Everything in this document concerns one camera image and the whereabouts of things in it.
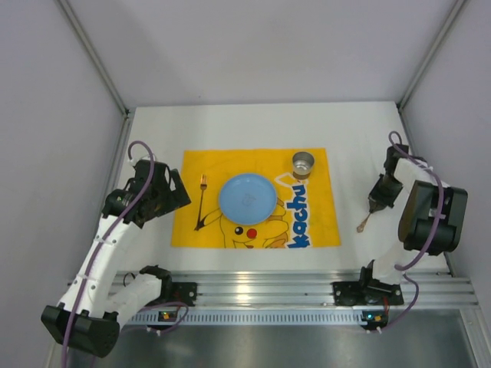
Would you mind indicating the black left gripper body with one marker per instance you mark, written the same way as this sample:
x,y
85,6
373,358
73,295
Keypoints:
x,y
169,188

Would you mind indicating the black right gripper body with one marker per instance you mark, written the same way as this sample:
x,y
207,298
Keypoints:
x,y
378,197

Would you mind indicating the copper fork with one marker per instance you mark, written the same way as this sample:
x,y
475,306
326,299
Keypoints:
x,y
203,186

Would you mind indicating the copper spoon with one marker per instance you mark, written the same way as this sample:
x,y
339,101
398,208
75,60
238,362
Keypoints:
x,y
361,226

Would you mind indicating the blue plastic plate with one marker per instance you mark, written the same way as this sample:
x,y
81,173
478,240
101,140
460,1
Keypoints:
x,y
247,199

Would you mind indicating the yellow Pikachu cloth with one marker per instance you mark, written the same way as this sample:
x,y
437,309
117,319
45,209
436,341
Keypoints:
x,y
304,216

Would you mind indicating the steel cup with cork base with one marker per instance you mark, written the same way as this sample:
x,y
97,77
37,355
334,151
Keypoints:
x,y
302,164

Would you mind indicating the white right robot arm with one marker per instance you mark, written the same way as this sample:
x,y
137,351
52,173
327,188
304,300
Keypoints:
x,y
430,224

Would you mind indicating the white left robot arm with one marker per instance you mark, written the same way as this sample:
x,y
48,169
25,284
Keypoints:
x,y
88,318

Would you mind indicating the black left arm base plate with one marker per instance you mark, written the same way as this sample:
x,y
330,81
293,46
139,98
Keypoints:
x,y
184,292

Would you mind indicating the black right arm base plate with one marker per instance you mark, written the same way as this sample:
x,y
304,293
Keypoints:
x,y
375,293

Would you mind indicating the aluminium mounting rail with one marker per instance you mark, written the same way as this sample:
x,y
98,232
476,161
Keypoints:
x,y
305,289

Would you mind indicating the perforated metal cable tray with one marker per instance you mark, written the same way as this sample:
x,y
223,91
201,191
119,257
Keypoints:
x,y
168,317

